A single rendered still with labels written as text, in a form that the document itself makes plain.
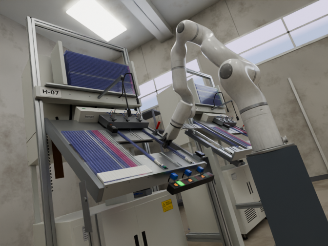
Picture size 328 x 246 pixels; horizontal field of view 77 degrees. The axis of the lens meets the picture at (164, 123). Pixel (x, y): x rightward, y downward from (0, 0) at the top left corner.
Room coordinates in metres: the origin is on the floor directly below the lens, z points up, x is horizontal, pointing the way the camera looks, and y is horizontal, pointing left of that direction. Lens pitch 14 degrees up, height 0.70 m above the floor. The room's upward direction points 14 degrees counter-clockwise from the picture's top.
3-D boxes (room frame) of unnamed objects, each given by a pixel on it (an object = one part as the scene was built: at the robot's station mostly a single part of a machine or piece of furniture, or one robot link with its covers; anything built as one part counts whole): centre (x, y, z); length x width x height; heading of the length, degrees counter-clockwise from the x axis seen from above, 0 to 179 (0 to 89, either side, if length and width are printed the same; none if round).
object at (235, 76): (0.87, -0.37, 1.00); 0.19 x 0.12 x 0.24; 131
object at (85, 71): (1.40, 0.39, 1.52); 0.51 x 0.13 x 0.27; 138
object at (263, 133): (0.89, -0.40, 0.79); 0.19 x 0.19 x 0.18
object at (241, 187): (2.40, -0.61, 0.65); 1.01 x 0.73 x 1.29; 48
